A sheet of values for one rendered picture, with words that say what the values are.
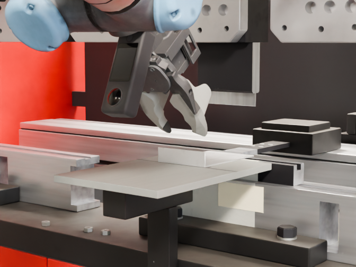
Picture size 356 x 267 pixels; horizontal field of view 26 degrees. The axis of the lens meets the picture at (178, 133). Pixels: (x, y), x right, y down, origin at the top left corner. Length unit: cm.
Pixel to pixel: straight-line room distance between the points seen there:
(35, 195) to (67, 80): 70
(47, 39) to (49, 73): 120
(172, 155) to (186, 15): 37
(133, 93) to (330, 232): 36
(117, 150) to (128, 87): 67
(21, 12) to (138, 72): 20
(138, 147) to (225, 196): 47
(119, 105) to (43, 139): 83
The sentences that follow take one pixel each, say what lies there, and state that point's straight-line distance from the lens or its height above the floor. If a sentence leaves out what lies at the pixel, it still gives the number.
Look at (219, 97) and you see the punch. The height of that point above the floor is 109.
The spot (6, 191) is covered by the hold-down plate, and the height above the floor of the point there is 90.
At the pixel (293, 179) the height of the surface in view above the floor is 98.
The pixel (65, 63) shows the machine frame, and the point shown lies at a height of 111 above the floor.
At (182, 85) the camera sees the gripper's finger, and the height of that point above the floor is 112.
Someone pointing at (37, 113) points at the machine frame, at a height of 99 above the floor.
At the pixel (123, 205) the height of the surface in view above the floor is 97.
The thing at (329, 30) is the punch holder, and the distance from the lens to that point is 105.
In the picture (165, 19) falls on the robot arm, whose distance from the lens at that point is 78.
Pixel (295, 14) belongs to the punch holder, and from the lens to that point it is 107.
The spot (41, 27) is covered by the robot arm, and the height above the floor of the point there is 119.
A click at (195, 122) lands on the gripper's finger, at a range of 106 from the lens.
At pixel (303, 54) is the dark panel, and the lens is 169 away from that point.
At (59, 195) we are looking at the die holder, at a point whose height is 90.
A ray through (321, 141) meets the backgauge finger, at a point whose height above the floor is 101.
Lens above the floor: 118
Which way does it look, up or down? 7 degrees down
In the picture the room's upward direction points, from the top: straight up
